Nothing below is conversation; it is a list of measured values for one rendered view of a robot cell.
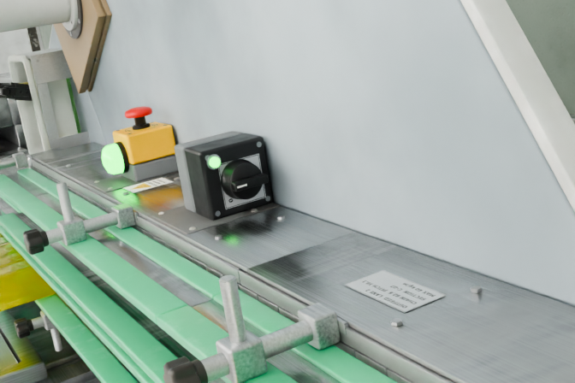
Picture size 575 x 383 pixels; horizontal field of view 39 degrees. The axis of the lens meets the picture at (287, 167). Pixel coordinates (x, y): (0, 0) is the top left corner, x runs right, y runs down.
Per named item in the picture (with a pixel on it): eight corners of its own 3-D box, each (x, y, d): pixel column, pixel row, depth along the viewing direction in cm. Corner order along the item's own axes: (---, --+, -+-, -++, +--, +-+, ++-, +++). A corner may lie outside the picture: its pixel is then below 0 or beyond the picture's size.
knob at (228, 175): (259, 192, 91) (274, 197, 88) (224, 203, 89) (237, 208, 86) (252, 154, 90) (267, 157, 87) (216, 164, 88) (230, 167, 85)
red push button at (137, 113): (124, 132, 118) (120, 109, 117) (150, 126, 119) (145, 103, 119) (133, 134, 114) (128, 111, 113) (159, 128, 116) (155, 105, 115)
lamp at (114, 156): (121, 169, 118) (102, 174, 117) (115, 140, 117) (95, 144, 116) (131, 173, 114) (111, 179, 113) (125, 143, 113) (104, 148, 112)
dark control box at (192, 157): (246, 191, 99) (185, 209, 96) (236, 129, 98) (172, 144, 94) (279, 202, 92) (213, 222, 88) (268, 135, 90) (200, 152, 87)
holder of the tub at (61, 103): (77, 173, 177) (41, 181, 173) (50, 49, 170) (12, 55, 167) (99, 184, 162) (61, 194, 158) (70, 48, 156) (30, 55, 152)
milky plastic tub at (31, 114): (69, 150, 175) (29, 160, 171) (47, 48, 170) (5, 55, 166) (91, 159, 160) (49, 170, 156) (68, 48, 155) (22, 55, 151)
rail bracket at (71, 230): (130, 220, 102) (24, 250, 96) (119, 164, 100) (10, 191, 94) (141, 226, 98) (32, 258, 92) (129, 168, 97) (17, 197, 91)
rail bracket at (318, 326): (323, 328, 62) (163, 391, 56) (309, 238, 61) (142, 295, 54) (352, 344, 59) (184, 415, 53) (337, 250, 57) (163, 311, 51)
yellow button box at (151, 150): (166, 164, 123) (120, 176, 120) (157, 116, 121) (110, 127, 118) (184, 170, 117) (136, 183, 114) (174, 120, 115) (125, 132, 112)
